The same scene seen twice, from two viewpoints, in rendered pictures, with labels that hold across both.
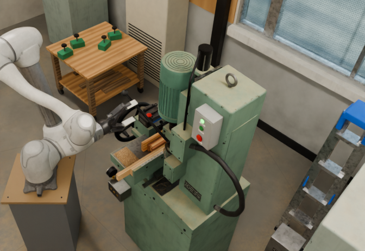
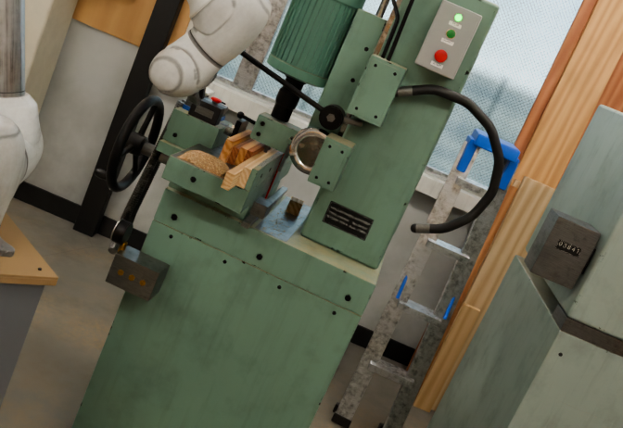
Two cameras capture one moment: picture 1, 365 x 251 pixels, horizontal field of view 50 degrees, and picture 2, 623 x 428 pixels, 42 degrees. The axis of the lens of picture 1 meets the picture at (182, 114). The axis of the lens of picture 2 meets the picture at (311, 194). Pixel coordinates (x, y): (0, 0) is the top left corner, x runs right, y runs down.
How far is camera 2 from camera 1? 1.72 m
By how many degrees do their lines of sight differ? 45
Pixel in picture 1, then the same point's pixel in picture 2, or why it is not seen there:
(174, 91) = (341, 9)
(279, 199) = not seen: hidden behind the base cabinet
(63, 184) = (23, 250)
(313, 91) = not seen: hidden behind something
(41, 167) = (13, 173)
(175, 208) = (322, 258)
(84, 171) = not seen: outside the picture
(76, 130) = (253, 6)
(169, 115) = (311, 67)
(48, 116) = (11, 65)
